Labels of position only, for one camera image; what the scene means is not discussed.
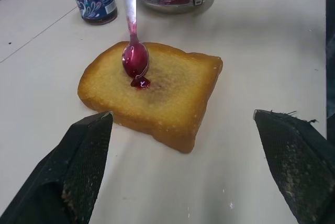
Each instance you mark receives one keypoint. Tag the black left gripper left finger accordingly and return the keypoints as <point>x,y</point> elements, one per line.
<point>78,161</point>

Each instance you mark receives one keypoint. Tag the jam-smeared metal spoon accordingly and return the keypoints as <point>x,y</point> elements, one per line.
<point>136,59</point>

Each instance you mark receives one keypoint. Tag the golden toasted bread slice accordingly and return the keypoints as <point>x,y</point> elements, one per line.
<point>178,95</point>

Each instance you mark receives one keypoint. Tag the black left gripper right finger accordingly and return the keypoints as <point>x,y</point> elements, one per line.
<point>295,161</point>

